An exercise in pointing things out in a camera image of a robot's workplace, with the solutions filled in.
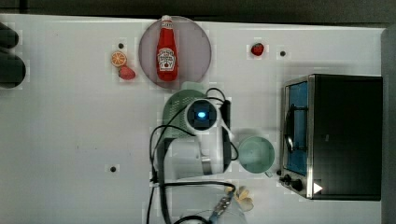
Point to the small red strawberry toy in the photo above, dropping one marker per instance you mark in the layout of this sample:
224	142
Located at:
257	49

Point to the grey round plate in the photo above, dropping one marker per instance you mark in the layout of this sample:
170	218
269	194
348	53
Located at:
193	52

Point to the pink strawberry toy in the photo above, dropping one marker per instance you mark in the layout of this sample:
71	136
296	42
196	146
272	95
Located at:
126	73

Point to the orange slice toy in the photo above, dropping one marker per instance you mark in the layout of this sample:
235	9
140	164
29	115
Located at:
118	59

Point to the black toaster oven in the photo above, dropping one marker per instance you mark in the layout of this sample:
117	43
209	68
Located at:
332	137

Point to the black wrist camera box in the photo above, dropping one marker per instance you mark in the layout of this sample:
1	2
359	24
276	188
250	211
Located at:
225	110

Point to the green plastic cup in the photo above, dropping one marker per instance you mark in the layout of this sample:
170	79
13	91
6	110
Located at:
256	155

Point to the black cooking pot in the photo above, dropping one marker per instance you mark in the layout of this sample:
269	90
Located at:
12	67

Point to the red ketchup bottle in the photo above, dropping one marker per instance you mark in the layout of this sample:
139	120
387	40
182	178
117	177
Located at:
166	51

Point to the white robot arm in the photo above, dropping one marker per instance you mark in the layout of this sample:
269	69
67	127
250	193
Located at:
199	144

